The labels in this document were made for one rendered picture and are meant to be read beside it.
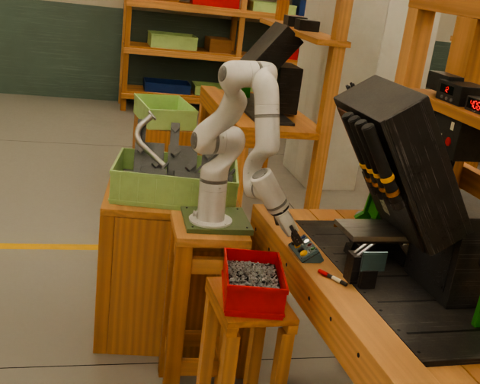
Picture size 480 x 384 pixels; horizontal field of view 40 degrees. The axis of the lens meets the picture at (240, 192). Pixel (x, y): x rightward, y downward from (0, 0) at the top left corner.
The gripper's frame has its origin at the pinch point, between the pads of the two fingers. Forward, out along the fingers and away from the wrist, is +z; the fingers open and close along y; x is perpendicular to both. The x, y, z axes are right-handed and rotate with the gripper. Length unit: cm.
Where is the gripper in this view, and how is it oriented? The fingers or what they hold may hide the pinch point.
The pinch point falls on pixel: (296, 240)
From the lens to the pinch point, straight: 248.0
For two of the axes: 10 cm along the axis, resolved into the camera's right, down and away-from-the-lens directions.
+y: 2.6, 3.4, -9.0
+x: 8.5, -5.3, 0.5
